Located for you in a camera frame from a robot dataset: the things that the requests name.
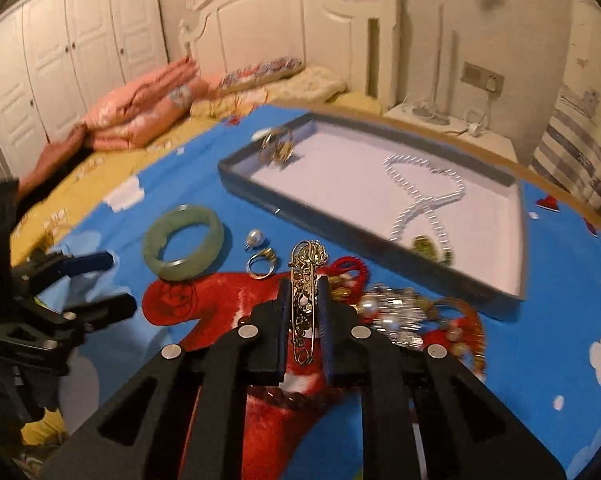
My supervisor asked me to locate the amber gold bangle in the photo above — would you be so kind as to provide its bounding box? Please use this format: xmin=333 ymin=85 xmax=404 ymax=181
xmin=422 ymin=297 xmax=487 ymax=380

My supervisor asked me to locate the white bed headboard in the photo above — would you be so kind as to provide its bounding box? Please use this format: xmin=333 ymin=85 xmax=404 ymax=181
xmin=179 ymin=0 xmax=401 ymax=107

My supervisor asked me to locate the shallow grey jewelry tray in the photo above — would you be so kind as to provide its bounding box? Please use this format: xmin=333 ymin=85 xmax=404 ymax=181
xmin=218 ymin=112 xmax=527 ymax=320

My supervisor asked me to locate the gold bracelet in tray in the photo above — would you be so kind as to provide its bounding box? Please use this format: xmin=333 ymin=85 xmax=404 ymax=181
xmin=258 ymin=127 xmax=297 ymax=166

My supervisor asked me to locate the gold brooch pin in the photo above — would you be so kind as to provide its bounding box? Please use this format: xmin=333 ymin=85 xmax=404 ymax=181
xmin=288 ymin=240 xmax=329 ymax=365

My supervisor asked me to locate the gold ring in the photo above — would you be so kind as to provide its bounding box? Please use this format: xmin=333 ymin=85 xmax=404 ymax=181
xmin=245 ymin=247 xmax=281 ymax=281

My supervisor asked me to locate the patterned curtain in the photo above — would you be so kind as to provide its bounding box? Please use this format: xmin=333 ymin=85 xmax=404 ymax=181
xmin=530 ymin=0 xmax=601 ymax=214

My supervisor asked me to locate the white desk lamp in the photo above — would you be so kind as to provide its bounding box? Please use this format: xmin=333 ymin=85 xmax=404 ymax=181
xmin=412 ymin=3 xmax=450 ymax=126

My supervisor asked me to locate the silver pearl brooch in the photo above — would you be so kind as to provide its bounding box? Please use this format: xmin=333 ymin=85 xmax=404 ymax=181
xmin=355 ymin=283 xmax=426 ymax=350

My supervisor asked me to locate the dark red cloth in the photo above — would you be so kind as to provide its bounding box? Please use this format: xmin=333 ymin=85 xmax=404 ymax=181
xmin=17 ymin=122 xmax=88 ymax=202

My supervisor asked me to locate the white nightstand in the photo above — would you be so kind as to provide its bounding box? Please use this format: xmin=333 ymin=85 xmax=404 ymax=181
xmin=384 ymin=104 xmax=518 ymax=162

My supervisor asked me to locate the green jade bangle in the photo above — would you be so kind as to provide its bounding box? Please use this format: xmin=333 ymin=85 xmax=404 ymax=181
xmin=142 ymin=204 xmax=224 ymax=282

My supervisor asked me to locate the pink folded quilt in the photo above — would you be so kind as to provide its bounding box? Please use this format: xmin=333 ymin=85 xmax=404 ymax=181
xmin=82 ymin=56 xmax=209 ymax=151

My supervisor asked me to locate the white pearl necklace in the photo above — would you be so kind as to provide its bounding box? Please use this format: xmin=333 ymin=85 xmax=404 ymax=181
xmin=381 ymin=153 xmax=467 ymax=261

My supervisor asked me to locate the blue cartoon play mat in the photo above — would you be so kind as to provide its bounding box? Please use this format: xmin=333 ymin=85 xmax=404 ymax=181
xmin=34 ymin=104 xmax=601 ymax=480

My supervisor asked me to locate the wall power outlet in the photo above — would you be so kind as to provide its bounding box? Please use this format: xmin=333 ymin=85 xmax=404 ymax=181
xmin=461 ymin=62 xmax=504 ymax=96

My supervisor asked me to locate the white wardrobe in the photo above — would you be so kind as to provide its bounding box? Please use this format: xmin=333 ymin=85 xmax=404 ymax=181
xmin=0 ymin=0 xmax=167 ymax=178

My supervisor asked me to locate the yellow blanket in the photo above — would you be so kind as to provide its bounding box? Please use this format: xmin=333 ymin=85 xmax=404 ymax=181
xmin=190 ymin=65 xmax=348 ymax=120

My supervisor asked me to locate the patterned pillow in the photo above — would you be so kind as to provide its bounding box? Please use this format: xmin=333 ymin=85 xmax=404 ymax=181
xmin=216 ymin=56 xmax=306 ymax=96

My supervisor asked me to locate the red cord bracelet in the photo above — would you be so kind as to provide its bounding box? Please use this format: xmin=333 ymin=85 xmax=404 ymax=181
xmin=319 ymin=254 xmax=371 ymax=307

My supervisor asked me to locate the white charger cable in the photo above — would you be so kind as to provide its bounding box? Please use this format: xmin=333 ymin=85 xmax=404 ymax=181
xmin=442 ymin=79 xmax=499 ymax=139

